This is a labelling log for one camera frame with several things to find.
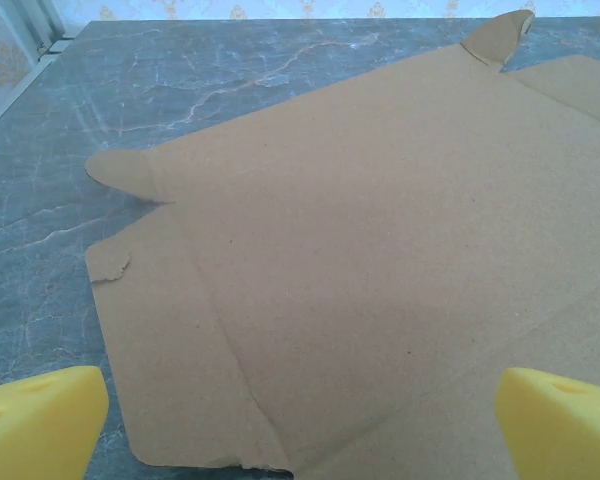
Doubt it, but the aluminium frame post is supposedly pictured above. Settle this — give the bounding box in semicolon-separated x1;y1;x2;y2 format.
9;0;76;66

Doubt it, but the brown cardboard box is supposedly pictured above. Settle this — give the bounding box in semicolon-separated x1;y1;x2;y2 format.
84;9;600;480

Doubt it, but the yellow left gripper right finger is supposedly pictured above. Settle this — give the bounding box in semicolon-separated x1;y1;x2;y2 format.
494;367;600;480

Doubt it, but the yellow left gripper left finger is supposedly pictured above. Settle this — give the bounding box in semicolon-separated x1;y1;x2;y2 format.
0;365;110;480

